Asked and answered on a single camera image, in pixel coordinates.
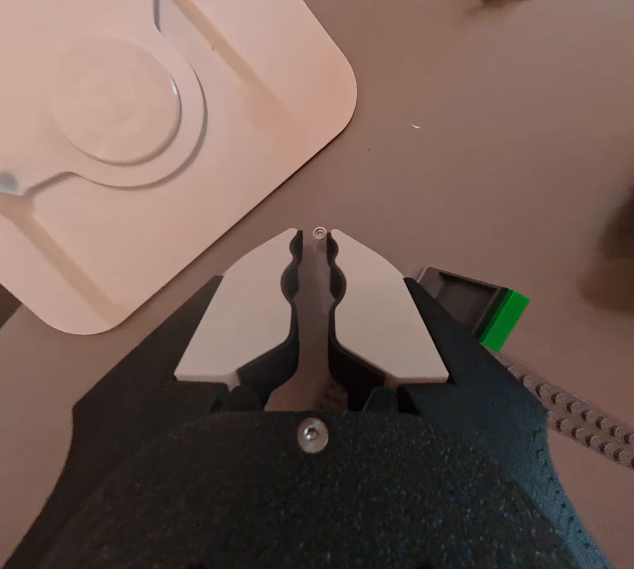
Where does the white and wooden book stand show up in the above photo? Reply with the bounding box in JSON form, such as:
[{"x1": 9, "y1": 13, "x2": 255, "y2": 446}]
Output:
[{"x1": 0, "y1": 0, "x2": 358, "y2": 336}]

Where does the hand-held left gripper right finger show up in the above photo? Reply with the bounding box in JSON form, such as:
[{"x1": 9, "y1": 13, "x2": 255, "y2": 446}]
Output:
[{"x1": 326, "y1": 229, "x2": 450, "y2": 408}]

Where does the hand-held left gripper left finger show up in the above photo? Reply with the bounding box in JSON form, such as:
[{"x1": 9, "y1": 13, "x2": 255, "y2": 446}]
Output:
[{"x1": 173, "y1": 228, "x2": 304, "y2": 408}]

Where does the grey brick build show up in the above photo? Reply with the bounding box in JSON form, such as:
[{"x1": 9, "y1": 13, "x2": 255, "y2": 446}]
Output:
[{"x1": 415, "y1": 266, "x2": 634, "y2": 471}]

